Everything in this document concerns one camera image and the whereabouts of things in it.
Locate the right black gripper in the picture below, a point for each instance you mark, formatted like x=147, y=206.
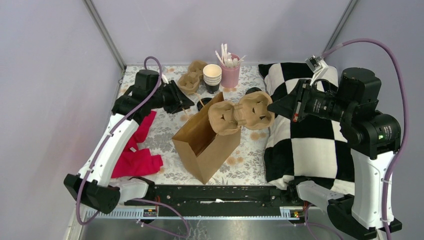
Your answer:
x=294, y=106

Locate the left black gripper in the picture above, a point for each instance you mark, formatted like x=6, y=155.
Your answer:
x=179, y=98

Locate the stack of black lids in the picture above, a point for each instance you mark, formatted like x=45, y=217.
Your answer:
x=202, y=102

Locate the black paper coffee cup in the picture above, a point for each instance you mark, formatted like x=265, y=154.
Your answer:
x=253, y=90

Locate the brown paper bag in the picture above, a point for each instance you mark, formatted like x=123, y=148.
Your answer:
x=200, y=149

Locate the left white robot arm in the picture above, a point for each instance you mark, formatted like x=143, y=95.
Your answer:
x=91, y=185

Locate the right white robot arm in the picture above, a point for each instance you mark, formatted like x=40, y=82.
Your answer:
x=373, y=137

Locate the brown cardboard cup carrier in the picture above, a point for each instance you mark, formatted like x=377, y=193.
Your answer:
x=190, y=81

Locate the stack of paper cups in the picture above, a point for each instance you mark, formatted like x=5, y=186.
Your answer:
x=212, y=76

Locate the floral table mat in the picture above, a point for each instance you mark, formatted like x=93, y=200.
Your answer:
x=245, y=166

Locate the pink straw holder cup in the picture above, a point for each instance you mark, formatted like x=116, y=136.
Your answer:
x=229, y=76

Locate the black white checkered pillow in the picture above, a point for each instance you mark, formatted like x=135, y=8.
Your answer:
x=313, y=147

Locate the wrapped paper straws bundle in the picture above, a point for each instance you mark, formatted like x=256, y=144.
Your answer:
x=227, y=59

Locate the red cloth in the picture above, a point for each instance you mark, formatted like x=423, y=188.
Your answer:
x=135, y=162

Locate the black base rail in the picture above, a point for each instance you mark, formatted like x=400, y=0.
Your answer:
x=240, y=201

